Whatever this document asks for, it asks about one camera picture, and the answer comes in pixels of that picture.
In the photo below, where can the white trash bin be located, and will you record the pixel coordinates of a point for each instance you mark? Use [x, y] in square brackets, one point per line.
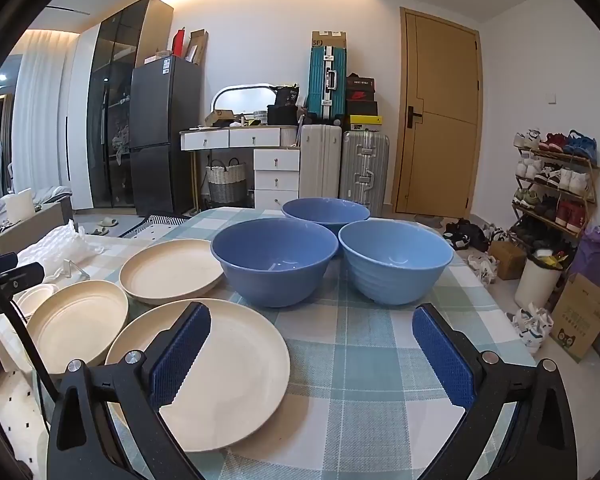
[537, 285]

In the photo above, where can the tan wooden door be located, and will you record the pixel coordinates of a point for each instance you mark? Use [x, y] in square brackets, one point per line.
[435, 110]

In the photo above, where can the white framed mirror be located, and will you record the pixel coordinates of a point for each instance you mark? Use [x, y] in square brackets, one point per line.
[242, 97]

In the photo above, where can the white dressing table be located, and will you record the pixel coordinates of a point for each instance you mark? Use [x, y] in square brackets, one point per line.
[275, 160]

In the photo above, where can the open cardboard box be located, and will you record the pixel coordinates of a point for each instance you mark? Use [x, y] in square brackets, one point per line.
[219, 119]

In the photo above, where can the purple bag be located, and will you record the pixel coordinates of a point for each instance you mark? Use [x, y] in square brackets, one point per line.
[592, 255]

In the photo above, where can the white striped sneakers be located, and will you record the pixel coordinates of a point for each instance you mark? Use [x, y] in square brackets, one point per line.
[530, 327]

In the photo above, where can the row of shoes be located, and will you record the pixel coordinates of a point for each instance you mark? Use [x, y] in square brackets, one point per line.
[555, 180]

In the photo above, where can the silver suitcase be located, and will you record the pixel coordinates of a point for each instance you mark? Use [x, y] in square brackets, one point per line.
[365, 170]

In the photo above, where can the beige low cabinet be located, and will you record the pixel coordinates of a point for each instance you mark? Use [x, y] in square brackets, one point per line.
[35, 227]

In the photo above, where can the dark green slipper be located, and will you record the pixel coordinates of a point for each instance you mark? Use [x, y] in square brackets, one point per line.
[100, 231]

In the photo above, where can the deep cream plate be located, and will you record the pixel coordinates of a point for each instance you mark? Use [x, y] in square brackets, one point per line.
[75, 320]

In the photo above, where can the teal suitcase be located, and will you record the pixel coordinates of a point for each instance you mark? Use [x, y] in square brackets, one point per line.
[326, 85]

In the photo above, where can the wooden shoe rack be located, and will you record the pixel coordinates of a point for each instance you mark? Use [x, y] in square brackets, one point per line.
[587, 165]

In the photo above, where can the tall cardboard box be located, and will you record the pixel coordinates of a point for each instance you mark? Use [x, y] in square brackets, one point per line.
[198, 46]

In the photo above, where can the ribbed light blue bowl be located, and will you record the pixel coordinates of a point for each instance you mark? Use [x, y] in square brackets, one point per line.
[395, 270]

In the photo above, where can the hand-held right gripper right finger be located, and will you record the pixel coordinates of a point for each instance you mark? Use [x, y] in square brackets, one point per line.
[445, 360]

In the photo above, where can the small brown cardboard box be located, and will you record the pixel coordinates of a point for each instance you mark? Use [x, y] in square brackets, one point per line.
[507, 260]

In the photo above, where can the white suitcase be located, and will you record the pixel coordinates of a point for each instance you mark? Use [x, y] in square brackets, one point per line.
[320, 160]

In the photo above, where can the black bag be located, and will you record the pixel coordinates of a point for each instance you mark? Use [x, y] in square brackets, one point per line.
[282, 105]

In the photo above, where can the flat cardboard box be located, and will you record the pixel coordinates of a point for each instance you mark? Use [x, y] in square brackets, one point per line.
[329, 40]

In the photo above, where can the beige slipper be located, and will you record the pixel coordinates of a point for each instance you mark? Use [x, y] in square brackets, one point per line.
[109, 221]

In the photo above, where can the woven laundry basket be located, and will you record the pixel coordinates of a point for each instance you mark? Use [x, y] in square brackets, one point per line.
[226, 182]

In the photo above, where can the teal checked tablecloth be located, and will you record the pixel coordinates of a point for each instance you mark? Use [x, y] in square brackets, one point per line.
[360, 360]

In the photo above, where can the bubble wrap sheet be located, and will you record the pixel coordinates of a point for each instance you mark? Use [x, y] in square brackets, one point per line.
[60, 245]

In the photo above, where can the printed cardboard box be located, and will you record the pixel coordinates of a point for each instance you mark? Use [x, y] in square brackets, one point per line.
[580, 320]

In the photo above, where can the yellow black shoe box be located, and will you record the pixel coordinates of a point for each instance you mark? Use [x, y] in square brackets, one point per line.
[365, 123]

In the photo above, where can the white curtain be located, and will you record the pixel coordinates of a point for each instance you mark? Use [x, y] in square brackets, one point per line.
[35, 110]

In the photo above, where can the small cream plate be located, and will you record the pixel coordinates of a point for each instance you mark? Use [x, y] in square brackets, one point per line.
[36, 297]

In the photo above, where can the dark blue bowl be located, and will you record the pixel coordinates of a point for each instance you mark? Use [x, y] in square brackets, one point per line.
[275, 280]

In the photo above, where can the pile of shoes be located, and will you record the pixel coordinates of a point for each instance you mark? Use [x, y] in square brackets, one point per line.
[467, 237]

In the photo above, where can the black red shoe box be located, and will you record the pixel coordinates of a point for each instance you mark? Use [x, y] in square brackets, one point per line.
[361, 87]

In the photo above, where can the black refrigerator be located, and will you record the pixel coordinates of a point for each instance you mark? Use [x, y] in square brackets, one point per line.
[165, 110]

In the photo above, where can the clear acrylic stand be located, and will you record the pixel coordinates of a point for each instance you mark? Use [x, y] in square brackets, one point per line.
[72, 272]

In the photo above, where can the white wardrobe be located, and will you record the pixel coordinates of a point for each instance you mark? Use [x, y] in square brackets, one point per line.
[80, 110]

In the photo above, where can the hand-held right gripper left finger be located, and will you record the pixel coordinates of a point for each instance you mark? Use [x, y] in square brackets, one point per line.
[180, 355]

